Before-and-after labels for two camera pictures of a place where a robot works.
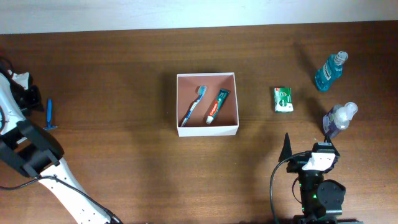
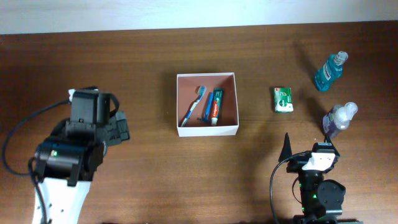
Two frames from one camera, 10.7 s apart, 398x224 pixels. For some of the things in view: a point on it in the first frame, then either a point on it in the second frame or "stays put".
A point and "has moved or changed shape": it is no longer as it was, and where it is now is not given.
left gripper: x=37 y=102 to x=118 y=128
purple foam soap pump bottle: x=338 y=118 stays put
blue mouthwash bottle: x=331 y=70 stays put
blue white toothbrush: x=201 y=91 stays put
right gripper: x=296 y=163 stays put
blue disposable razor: x=49 y=108 to x=207 y=119
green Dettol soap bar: x=283 y=99 stays put
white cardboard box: x=225 y=122 stays put
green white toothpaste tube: x=222 y=95 has moved or changed shape
